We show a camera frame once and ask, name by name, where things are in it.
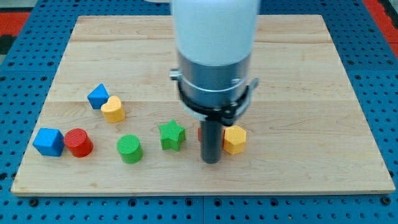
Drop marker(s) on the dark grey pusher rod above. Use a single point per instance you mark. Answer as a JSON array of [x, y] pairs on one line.
[[211, 141]]

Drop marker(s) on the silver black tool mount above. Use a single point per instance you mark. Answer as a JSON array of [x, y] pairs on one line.
[[214, 92]]

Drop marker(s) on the green cylinder block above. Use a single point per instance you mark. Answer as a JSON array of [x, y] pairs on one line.
[[129, 148]]

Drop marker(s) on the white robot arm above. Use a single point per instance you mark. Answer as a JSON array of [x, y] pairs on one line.
[[214, 44]]

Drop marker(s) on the yellow heart block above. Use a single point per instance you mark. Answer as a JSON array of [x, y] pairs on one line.
[[113, 110]]

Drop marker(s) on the yellow hexagon block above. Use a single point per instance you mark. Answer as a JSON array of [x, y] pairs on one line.
[[234, 140]]

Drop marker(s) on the green star block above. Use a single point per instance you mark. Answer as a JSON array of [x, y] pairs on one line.
[[172, 135]]

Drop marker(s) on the wooden board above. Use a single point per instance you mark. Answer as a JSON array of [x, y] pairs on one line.
[[306, 132]]

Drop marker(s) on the blue triangle block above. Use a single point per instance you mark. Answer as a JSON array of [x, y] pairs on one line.
[[98, 97]]

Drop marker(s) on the red cylinder block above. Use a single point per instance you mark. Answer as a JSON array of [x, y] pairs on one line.
[[78, 142]]

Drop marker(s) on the blue cube block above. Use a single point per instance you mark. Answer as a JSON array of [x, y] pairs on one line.
[[49, 142]]

